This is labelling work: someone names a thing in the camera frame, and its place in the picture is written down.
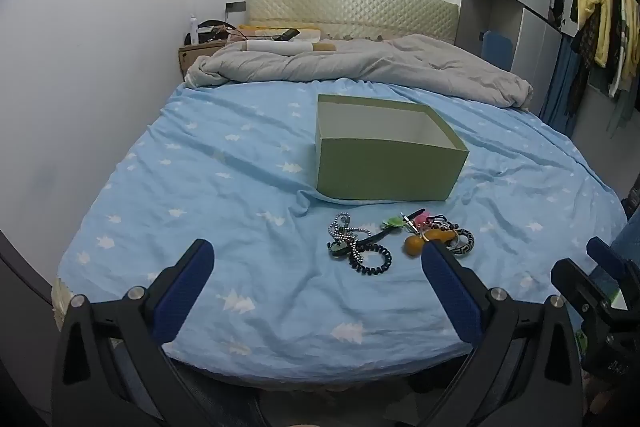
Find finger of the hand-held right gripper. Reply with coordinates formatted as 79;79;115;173
551;258;609;319
587;237;640;299

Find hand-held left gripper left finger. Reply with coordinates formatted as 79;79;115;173
51;238;216;427

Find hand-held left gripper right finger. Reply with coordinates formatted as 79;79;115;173
421;239;585;427

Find patterned black bangle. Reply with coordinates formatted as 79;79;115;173
445;229;475;252

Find orange gourd pendant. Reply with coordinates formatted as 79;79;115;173
404;229;458;256

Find black beaded bracelet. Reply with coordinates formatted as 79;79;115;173
425;214;462;234

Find black spiral hair tie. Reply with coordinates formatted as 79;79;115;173
348;243;393;277

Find silver beaded chain necklace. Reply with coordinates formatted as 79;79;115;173
327;213;373;269

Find green cardboard box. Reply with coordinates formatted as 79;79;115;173
315;94;470;202

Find blue tree print bed sheet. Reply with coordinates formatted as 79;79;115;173
59;78;629;382

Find blue hanging garment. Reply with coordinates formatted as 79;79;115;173
539;36;582;138

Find row of hanging clothes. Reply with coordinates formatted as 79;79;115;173
567;0;640;138

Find brown cardboard nightstand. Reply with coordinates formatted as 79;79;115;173
178;41;229;80

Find blue board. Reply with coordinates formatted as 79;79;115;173
480;30;512;72

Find grey duvet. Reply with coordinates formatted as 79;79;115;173
184;34;534;110

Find yellow hoodie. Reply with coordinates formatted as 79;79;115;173
577;0;621;68

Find cream quilted headboard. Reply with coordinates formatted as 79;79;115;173
248;0;460;44

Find black cables bundle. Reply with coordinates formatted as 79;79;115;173
197;20;237;44

